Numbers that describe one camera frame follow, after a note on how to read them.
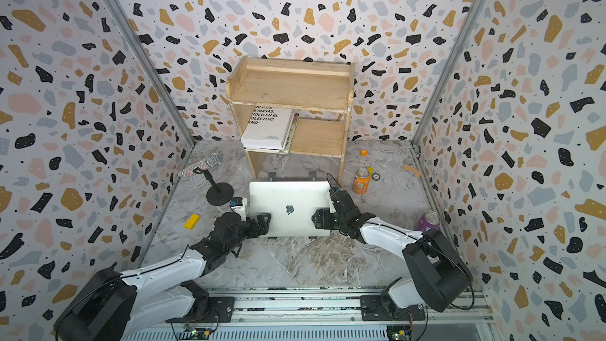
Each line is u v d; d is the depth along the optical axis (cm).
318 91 80
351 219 69
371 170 111
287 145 89
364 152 117
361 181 95
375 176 109
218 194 100
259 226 78
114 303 41
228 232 67
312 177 89
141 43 86
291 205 88
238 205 76
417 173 112
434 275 43
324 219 78
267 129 88
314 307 76
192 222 92
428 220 83
